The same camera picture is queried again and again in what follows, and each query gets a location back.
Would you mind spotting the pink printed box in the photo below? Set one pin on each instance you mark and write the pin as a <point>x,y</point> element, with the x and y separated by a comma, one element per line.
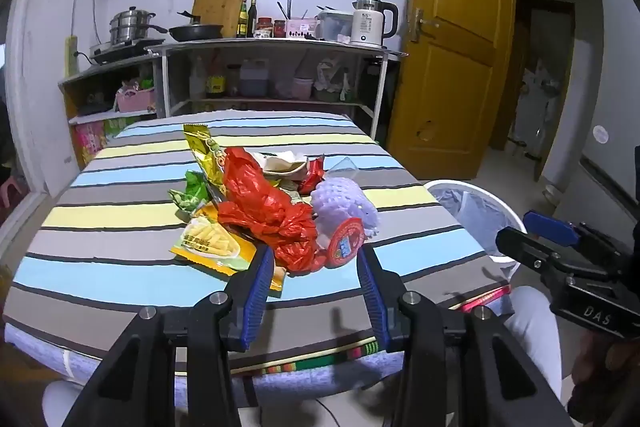
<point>90,139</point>

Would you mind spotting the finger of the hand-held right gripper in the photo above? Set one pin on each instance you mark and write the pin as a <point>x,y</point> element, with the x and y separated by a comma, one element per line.
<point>525,249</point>
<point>550,227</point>

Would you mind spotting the purple foam fruit net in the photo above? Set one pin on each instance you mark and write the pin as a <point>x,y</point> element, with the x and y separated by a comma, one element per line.
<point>340,202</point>

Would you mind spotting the white electric kettle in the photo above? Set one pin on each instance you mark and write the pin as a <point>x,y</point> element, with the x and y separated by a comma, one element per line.
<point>367,24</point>

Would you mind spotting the clear plastic container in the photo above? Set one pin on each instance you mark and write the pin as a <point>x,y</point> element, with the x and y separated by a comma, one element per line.
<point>334,27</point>

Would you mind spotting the pink plastic stool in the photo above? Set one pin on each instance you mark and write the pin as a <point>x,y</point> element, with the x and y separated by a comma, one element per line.
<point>11,194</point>

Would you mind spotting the striped bed sheet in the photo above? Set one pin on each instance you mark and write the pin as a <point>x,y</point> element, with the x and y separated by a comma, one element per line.
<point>115,227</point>

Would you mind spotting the red foil packet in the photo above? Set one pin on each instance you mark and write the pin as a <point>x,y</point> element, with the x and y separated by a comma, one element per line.
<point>312,174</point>

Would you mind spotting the yellow wooden door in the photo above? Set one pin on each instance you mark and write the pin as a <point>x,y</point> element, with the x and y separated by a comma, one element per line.
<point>460,57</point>

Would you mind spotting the person's right hand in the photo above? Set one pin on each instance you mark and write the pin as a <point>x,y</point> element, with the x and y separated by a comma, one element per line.
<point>605,367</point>

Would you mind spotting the yellow-label sauce bottle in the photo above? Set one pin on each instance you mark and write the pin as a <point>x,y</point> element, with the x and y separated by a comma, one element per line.
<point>215,84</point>

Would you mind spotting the large red sauce jar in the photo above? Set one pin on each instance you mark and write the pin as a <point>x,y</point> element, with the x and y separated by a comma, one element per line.
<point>264,29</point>

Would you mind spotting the red flat object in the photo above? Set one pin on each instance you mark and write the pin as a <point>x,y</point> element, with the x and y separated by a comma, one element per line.
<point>487,298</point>

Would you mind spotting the steel steamer pot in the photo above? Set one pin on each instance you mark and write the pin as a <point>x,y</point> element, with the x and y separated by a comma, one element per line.
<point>130,27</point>

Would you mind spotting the dark glass bottle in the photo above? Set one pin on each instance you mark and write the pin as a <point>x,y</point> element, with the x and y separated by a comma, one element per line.
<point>252,22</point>

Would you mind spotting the small red sauce jar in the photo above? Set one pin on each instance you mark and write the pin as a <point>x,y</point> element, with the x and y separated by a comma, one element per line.
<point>279,29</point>

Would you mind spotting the yellowed power strip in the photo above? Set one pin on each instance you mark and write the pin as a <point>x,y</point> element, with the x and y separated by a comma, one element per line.
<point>71,57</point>

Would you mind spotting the grey plastic bin liner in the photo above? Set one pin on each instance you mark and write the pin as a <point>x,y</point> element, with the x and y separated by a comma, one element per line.
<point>470,217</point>

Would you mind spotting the grey plastic jug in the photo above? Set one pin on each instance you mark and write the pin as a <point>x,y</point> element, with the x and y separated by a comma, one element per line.
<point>254,79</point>

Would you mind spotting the person's right leg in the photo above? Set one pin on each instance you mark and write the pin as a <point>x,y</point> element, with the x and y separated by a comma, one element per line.
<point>535,332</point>

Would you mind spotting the red plastic bag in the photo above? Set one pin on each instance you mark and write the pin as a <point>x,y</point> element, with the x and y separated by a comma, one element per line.
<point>260,202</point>

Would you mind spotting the wooden cutting board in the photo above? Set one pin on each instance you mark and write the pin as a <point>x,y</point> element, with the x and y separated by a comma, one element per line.
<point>220,2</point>

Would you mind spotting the white metal rack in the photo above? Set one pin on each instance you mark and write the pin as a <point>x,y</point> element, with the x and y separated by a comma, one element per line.
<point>275,48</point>

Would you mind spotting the clear plastic wrapper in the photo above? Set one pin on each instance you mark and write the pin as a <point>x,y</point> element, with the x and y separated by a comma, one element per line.
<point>345,167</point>

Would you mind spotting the wooden shelf unit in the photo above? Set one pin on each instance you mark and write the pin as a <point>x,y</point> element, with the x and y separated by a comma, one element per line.
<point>105,69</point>

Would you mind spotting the white plastic bottle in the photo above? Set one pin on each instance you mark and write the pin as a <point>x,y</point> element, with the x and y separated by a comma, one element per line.
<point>198,82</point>

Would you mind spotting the green snack packet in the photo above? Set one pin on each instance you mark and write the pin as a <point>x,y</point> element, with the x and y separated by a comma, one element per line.
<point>192,192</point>

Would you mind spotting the pink plastic tub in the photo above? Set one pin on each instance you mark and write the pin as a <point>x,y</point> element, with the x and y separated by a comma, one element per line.
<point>303,89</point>

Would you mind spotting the white trash bin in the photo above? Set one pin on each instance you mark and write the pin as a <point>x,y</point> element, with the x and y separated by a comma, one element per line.
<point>510,212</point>

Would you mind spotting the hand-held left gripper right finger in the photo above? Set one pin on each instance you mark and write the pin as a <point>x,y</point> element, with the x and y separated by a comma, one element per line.
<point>372,292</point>

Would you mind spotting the pink plastic basket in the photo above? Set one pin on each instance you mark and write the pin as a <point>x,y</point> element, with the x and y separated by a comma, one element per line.
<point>135,101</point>

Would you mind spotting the black frying pan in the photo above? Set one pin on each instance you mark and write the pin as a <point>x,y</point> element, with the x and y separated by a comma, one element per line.
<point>195,32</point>

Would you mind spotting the pink utensil holder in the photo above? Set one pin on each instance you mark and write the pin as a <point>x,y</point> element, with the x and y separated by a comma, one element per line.
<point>300,28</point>

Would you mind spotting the bundle of plastic bags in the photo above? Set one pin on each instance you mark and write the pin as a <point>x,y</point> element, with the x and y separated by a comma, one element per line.
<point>332,79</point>

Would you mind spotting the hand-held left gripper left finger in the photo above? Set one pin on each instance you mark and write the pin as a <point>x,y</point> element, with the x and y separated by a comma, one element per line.
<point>257,292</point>

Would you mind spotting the yellow-label oil bottle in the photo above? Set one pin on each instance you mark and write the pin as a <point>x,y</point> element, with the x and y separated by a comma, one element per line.
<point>242,24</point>

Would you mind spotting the yellow packet with green print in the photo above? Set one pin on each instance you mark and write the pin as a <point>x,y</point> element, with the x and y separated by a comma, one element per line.
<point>205,152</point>

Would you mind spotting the yellow corn snack packet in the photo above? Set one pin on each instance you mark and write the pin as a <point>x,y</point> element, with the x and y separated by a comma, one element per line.
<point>210,242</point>

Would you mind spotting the black induction cooker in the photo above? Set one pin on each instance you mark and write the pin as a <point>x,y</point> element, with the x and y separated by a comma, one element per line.
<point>120,51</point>

